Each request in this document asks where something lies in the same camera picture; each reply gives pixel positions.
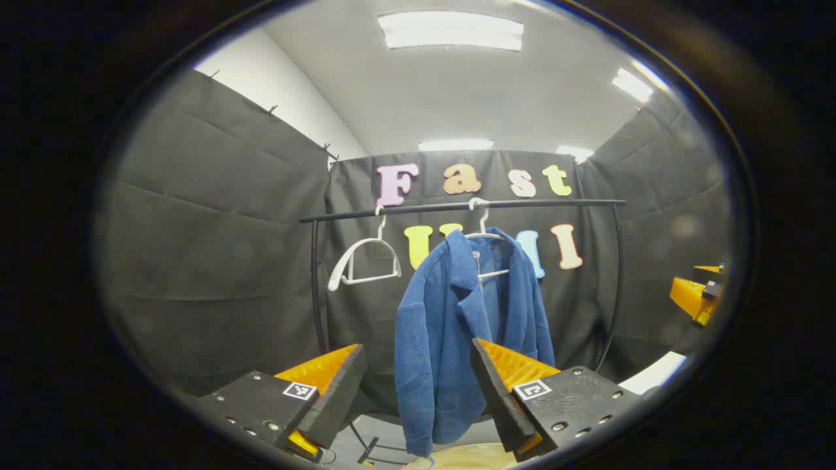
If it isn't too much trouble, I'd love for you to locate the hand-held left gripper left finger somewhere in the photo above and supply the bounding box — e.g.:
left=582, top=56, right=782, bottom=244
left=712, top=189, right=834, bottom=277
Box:
left=196, top=344, right=368, bottom=463

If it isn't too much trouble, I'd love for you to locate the black clothes rack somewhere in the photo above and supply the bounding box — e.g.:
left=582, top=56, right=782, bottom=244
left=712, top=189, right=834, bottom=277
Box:
left=299, top=198, right=628, bottom=465

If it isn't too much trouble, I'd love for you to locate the beige round laundry hamper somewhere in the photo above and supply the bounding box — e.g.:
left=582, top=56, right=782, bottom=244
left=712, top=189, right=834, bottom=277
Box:
left=425, top=444, right=518, bottom=470

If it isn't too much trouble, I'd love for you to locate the blue corduroy jacket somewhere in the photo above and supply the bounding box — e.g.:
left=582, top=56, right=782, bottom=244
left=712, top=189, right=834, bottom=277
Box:
left=394, top=227, right=556, bottom=458

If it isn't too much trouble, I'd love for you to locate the white hanger with cross bar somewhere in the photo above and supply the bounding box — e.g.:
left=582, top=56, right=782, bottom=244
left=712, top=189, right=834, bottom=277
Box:
left=465, top=198, right=511, bottom=281

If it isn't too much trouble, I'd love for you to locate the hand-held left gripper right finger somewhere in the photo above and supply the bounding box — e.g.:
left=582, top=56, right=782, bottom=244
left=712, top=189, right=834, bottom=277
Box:
left=470, top=337, right=644, bottom=463

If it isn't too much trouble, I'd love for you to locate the black backdrop cloth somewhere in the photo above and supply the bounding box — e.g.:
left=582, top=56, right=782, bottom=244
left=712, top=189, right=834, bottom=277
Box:
left=98, top=69, right=732, bottom=418

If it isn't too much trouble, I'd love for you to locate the white cabinet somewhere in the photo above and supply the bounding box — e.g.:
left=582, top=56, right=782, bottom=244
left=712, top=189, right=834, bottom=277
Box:
left=617, top=351, right=688, bottom=396

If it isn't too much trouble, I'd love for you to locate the white hanger with arched shoulders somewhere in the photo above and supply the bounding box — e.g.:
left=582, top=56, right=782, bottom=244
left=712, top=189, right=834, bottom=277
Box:
left=327, top=206, right=402, bottom=292

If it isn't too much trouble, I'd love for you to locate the large ceiling light panel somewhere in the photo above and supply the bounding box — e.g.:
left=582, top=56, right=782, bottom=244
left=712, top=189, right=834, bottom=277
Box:
left=378, top=10, right=524, bottom=52

